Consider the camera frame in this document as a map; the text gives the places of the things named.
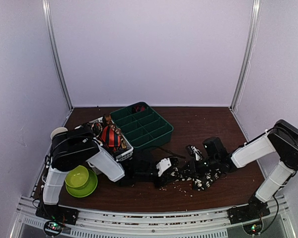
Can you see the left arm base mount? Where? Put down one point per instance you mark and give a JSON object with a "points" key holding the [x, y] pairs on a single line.
{"points": [[58, 213]]}

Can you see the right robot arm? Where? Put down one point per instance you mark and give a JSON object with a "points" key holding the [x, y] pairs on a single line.
{"points": [[279, 143]]}

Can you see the black white floral tie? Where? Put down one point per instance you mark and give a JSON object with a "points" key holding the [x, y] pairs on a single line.
{"points": [[200, 182]]}

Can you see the red blue rolled tie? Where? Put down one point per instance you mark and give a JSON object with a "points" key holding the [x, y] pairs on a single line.
{"points": [[138, 108]]}

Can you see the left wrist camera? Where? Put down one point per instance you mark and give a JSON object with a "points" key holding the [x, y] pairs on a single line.
{"points": [[165, 164]]}

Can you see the aluminium front rail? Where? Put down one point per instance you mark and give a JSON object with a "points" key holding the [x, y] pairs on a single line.
{"points": [[210, 223]]}

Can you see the white plastic basket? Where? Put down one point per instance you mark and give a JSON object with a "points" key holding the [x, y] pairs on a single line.
{"points": [[123, 153]]}

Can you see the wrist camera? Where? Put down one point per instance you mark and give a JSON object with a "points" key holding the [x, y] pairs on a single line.
{"points": [[194, 152], [165, 164]]}

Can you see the white ceramic mug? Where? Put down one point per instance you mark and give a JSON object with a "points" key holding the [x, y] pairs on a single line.
{"points": [[57, 131]]}

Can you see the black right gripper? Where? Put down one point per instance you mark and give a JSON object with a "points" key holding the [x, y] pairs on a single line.
{"points": [[193, 170]]}

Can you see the orange navy striped tie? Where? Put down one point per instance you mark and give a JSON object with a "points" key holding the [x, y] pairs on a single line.
{"points": [[111, 136]]}

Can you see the green plate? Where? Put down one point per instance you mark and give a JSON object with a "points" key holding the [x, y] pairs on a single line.
{"points": [[90, 187]]}

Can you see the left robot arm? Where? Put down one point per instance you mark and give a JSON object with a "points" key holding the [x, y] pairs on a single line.
{"points": [[70, 149]]}

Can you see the green divided organizer tray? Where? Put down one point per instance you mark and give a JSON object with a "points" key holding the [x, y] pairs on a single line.
{"points": [[144, 130]]}

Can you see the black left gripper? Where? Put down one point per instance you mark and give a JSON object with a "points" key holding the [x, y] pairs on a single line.
{"points": [[165, 179]]}

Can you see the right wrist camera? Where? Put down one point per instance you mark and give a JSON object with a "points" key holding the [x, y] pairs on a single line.
{"points": [[194, 152]]}

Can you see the green bowl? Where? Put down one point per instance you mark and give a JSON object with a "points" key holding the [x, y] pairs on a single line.
{"points": [[77, 178]]}

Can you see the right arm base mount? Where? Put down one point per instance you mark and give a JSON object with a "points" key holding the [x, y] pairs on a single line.
{"points": [[246, 213]]}

